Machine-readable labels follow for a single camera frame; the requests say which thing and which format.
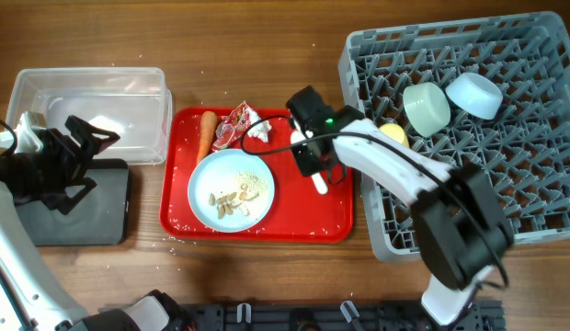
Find right black cable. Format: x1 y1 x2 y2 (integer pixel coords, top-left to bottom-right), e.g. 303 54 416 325
240 114 510 291

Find light blue plate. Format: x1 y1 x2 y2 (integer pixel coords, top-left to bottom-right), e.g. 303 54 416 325
188 149 276 234

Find clear plastic bin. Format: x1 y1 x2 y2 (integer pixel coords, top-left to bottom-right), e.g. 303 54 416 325
6 67 173 165

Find pale green bowl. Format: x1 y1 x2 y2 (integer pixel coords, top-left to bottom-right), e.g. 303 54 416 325
403 82 450 137

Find red serving tray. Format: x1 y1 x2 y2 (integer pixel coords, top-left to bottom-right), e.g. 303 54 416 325
159 107 353 243

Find black plastic tray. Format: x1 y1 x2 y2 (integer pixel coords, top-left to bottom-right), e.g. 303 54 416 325
16 159 131 246

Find almonds and rice scraps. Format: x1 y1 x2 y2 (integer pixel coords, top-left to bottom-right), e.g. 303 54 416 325
208 171 269 221

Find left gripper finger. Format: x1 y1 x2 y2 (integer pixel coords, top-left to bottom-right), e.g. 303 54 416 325
65 115 120 154
40 177 97 215

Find orange carrot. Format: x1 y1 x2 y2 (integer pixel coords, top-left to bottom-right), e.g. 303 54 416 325
196 111 218 165

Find white plastic spoon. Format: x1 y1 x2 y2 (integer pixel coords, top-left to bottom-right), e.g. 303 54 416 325
291 131 328 195

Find light blue small bowl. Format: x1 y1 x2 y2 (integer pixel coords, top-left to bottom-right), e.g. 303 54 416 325
445 73 503 120

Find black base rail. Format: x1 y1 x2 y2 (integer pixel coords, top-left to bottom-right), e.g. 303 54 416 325
182 301 507 331

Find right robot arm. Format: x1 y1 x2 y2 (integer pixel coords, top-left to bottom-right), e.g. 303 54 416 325
286 86 514 325

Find grey dishwasher rack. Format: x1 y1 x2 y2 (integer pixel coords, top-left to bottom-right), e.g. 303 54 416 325
338 12 570 244

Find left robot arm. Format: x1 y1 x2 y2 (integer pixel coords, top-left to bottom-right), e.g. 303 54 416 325
0 116 175 331

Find red snack wrapper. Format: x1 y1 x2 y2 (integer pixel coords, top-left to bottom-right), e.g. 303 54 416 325
211 101 255 152

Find white tissue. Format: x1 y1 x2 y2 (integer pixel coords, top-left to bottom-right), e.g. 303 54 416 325
246 107 272 143

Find yellow cup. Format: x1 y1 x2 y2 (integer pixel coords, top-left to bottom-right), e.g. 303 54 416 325
379 123 410 148

